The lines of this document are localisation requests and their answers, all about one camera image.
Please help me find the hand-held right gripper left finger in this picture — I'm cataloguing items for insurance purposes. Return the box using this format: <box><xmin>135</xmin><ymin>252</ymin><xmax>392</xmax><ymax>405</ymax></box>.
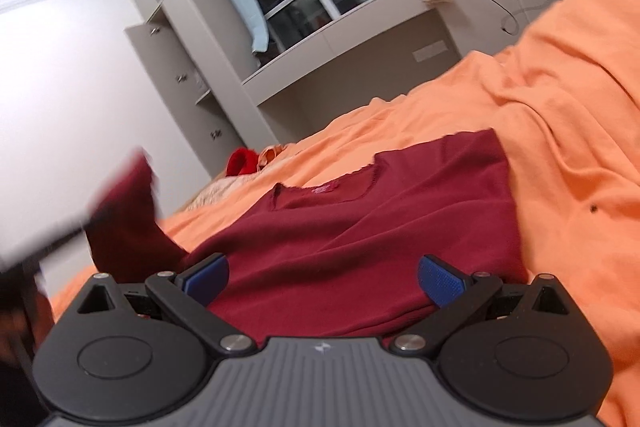
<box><xmin>74</xmin><ymin>253</ymin><xmax>257</xmax><ymax>357</ymax></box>

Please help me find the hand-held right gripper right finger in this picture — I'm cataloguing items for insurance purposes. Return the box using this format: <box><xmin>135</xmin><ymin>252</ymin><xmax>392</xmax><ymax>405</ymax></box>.
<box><xmin>390</xmin><ymin>254</ymin><xmax>571</xmax><ymax>355</ymax></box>

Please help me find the maroon shirt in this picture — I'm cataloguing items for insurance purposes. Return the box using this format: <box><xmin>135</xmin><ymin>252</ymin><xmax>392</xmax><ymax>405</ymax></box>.
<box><xmin>87</xmin><ymin>129</ymin><xmax>531</xmax><ymax>350</ymax></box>

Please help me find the beige patterned bedding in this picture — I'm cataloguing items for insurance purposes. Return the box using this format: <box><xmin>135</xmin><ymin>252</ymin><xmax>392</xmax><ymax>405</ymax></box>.
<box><xmin>182</xmin><ymin>172</ymin><xmax>261</xmax><ymax>212</ymax></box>

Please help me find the red fuzzy cloth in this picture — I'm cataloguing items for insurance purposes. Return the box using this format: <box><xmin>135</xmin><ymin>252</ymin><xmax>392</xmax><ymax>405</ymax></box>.
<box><xmin>226</xmin><ymin>148</ymin><xmax>260</xmax><ymax>178</ymax></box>

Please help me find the small orange cloth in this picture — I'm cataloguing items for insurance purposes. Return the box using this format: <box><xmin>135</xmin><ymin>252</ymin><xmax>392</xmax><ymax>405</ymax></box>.
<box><xmin>257</xmin><ymin>143</ymin><xmax>296</xmax><ymax>170</ymax></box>

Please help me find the orange blanket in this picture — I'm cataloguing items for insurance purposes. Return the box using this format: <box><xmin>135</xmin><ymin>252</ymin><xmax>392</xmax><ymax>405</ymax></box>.
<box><xmin>50</xmin><ymin>0</ymin><xmax>640</xmax><ymax>427</ymax></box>

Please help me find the grey drawer cabinet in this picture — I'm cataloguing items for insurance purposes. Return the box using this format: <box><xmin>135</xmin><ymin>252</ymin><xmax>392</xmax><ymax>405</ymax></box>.
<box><xmin>125</xmin><ymin>0</ymin><xmax>261</xmax><ymax>152</ymax></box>

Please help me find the grey desk cabinet unit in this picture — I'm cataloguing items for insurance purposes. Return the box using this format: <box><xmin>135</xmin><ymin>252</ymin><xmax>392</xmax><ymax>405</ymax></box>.
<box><xmin>242</xmin><ymin>0</ymin><xmax>461</xmax><ymax>120</ymax></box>

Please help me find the white wall socket plate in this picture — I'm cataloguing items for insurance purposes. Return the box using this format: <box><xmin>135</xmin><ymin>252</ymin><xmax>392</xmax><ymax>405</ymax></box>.
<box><xmin>412</xmin><ymin>41</ymin><xmax>446</xmax><ymax>60</ymax></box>

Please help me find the black cable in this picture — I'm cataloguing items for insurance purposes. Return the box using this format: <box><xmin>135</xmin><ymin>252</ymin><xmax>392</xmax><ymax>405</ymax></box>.
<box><xmin>445</xmin><ymin>0</ymin><xmax>576</xmax><ymax>35</ymax></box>

